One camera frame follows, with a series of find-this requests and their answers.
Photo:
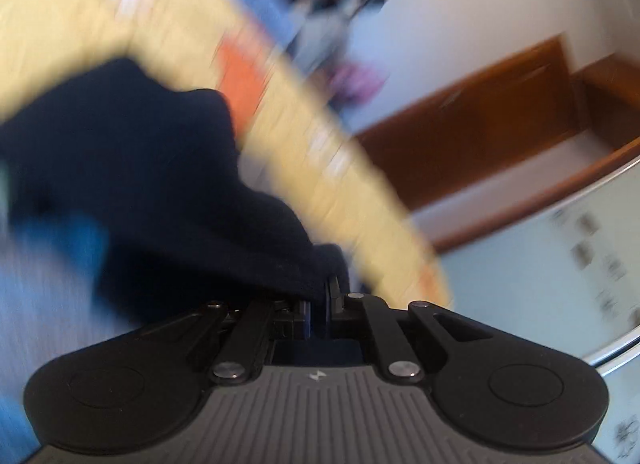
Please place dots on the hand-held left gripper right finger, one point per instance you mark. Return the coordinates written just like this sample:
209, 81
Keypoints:
331, 300

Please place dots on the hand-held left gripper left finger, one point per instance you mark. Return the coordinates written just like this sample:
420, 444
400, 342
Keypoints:
303, 320

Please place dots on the navy and grey sock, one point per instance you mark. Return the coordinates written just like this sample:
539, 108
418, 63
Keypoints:
150, 194

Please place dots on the pink bag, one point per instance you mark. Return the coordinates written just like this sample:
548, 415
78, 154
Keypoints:
360, 81

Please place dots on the grey-blue bag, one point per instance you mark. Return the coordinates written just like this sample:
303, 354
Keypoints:
325, 28

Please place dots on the yellow flower-print blanket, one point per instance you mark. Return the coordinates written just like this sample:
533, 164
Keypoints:
165, 18

